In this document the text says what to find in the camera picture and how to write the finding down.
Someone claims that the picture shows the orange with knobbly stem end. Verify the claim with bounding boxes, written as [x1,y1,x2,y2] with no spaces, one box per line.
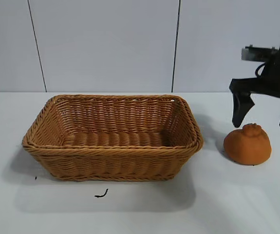
[224,123,273,166]

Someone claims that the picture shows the brown woven wicker basket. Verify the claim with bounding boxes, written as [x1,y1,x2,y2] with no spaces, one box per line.
[21,94,204,182]

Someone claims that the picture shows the curved black scrap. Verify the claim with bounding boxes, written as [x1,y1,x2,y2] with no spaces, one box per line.
[94,188,109,198]

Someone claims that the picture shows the black camera cable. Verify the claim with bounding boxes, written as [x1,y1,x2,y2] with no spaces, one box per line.
[255,62,267,78]

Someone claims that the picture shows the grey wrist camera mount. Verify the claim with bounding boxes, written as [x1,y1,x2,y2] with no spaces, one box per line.
[241,45,280,61]

